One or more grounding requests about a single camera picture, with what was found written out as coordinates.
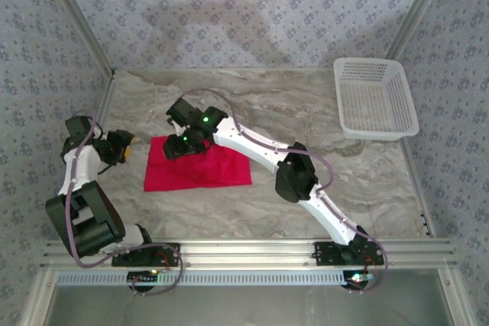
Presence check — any black controller board with LED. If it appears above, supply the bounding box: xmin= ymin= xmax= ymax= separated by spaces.
xmin=127 ymin=269 xmax=160 ymax=286
xmin=343 ymin=270 xmax=374 ymax=289

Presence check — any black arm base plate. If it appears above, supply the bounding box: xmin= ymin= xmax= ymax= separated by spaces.
xmin=313 ymin=241 xmax=385 ymax=266
xmin=111 ymin=242 xmax=181 ymax=267

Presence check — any aluminium corner post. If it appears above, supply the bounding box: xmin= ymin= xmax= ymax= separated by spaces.
xmin=37 ymin=0 xmax=117 ymax=76
xmin=384 ymin=0 xmax=458 ymax=60

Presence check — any white perforated plastic basket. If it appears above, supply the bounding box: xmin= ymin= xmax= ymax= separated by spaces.
xmin=333 ymin=57 xmax=420 ymax=140

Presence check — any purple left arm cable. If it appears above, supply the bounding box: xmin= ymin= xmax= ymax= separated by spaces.
xmin=64 ymin=111 xmax=185 ymax=299

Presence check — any thin red wire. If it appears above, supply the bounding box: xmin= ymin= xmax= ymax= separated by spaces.
xmin=158 ymin=252 xmax=180 ymax=270
xmin=362 ymin=253 xmax=383 ymax=276

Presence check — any aluminium mounting rail beam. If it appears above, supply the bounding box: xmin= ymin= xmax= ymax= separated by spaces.
xmin=40 ymin=238 xmax=458 ymax=269

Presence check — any red t-shirt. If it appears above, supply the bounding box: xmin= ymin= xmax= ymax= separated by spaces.
xmin=143 ymin=134 xmax=254 ymax=192

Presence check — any aluminium frame leg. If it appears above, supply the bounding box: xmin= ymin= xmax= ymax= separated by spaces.
xmin=18 ymin=267 xmax=58 ymax=326
xmin=437 ymin=266 xmax=477 ymax=326

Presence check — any slotted grey cable duct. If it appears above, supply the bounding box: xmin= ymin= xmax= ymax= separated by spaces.
xmin=56 ymin=269 xmax=347 ymax=287

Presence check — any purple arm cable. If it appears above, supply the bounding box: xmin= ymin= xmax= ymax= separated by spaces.
xmin=177 ymin=87 xmax=389 ymax=295
xmin=64 ymin=111 xmax=185 ymax=299

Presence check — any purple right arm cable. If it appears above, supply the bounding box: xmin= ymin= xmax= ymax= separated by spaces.
xmin=177 ymin=87 xmax=389 ymax=295

